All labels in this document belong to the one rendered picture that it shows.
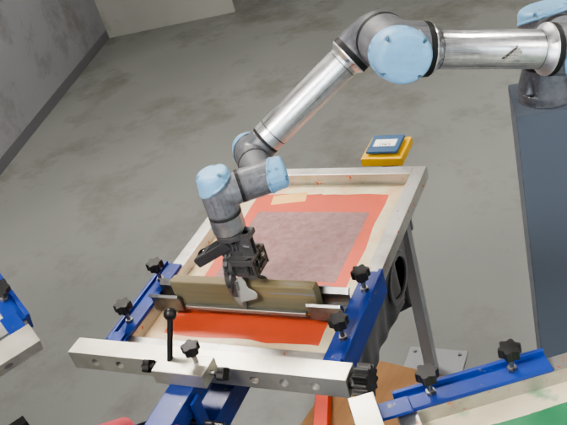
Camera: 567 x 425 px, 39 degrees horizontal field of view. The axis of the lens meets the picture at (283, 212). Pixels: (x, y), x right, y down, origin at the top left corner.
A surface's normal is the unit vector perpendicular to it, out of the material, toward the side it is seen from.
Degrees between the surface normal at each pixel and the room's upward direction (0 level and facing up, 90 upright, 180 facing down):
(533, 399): 0
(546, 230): 90
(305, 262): 0
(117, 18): 90
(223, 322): 0
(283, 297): 90
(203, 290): 90
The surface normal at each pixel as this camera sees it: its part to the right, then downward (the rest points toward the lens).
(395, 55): 0.09, 0.47
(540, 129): -0.12, 0.56
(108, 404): -0.25, -0.82
